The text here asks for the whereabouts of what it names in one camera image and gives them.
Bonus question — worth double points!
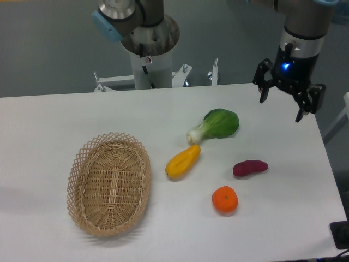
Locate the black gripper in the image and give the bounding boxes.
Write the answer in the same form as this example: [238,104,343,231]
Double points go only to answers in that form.
[252,43,326,122]

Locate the yellow mango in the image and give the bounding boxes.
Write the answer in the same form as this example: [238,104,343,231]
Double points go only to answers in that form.
[165,145,201,179]

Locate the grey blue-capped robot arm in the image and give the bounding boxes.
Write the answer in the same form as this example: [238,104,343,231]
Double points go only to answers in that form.
[92,1,337,121]

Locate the green bok choy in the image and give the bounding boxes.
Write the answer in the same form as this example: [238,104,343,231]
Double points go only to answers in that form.
[186,108,240,144]

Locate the purple sweet potato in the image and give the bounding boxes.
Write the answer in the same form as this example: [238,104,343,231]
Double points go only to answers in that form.
[232,160,269,177]

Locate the orange tangerine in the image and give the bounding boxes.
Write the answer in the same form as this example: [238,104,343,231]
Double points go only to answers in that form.
[212,186,239,213]

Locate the black device at table edge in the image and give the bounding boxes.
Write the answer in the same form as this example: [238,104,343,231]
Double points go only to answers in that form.
[329,221,349,249]

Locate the woven wicker basket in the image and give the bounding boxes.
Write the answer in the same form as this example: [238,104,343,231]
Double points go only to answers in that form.
[67,133,151,237]

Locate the white post at right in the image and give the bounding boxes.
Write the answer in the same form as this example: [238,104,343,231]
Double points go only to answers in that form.
[322,92,348,145]

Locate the white metal frame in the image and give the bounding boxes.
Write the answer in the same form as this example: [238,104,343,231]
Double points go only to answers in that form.
[94,58,220,92]

